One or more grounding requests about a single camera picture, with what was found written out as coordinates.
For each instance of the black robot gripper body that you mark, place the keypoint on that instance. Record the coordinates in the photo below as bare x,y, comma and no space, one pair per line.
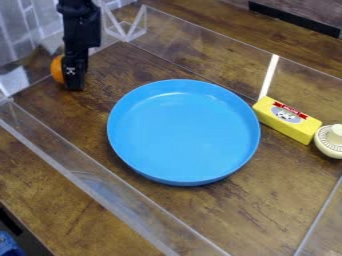
82,22

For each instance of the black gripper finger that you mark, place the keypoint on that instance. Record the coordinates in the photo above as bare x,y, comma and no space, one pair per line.
74,73

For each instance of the orange toy ball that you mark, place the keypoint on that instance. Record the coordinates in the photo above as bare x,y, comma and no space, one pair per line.
57,71

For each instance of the round blue tray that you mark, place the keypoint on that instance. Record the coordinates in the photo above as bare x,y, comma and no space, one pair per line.
184,132

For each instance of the yellow toy butter block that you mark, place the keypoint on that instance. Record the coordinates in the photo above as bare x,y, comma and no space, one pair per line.
288,120

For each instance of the blue object at corner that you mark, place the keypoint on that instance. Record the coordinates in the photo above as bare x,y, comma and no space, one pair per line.
9,246

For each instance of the cream round toy mushroom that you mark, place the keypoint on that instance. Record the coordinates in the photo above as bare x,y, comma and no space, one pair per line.
328,140

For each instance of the clear acrylic enclosure wall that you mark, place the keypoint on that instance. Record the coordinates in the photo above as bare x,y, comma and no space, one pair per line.
81,199

